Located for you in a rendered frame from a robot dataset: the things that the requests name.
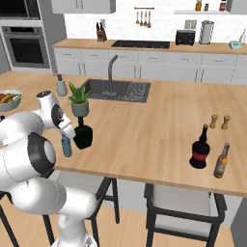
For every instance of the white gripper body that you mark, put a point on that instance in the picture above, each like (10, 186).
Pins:
(68, 129)

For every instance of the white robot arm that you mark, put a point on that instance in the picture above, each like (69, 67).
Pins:
(35, 193)

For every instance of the dark flat glass bottle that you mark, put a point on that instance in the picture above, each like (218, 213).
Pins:
(83, 135)

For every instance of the blue plastic bottle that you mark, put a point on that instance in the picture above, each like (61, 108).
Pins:
(67, 148)

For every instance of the green plant in grey pot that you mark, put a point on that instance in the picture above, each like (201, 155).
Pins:
(79, 103)

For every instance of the grey soap dispenser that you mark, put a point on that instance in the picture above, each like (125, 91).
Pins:
(61, 87)

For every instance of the bowl of fruit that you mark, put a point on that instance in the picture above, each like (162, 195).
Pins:
(9, 100)

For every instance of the black stool with grey seat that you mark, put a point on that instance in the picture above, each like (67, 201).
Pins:
(5, 222)
(96, 189)
(183, 202)

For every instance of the dark grey sink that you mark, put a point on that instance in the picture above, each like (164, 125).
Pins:
(122, 90)

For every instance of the grey tap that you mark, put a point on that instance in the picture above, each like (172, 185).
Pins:
(111, 74)

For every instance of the wooden knife block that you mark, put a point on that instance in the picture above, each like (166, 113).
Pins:
(102, 34)

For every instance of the black hob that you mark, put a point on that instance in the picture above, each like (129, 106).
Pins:
(140, 44)

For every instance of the white base cupboards run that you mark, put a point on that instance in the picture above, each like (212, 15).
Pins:
(160, 66)

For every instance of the hanging wooden spoon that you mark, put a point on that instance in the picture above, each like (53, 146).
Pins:
(145, 21)
(137, 20)
(141, 21)
(149, 23)

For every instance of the steel microwave oven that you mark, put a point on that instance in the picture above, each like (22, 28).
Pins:
(19, 8)

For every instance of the black bottle with red band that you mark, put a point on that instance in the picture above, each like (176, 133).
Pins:
(200, 153)

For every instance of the black toaster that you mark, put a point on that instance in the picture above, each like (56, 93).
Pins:
(185, 38)

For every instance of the amber glass bottle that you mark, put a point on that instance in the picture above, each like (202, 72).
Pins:
(221, 163)

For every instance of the paper towel holder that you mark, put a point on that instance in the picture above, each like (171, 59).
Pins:
(206, 32)

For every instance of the yellow bottle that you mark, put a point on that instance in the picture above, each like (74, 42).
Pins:
(198, 5)

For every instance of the small dark jar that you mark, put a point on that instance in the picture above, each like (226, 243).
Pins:
(206, 7)

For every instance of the teal kitchen scale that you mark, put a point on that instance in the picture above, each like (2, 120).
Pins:
(235, 45)

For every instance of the red jar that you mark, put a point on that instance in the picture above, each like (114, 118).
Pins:
(223, 5)

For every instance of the white wall cupboards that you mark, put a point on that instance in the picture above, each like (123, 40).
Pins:
(83, 5)

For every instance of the wooden tool rail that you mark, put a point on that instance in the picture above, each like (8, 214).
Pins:
(144, 8)

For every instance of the grey wall socket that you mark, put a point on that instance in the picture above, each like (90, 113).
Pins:
(190, 24)

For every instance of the white wall shelf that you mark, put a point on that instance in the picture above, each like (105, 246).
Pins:
(202, 12)

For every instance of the white wall cupboard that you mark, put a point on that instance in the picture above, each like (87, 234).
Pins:
(238, 6)

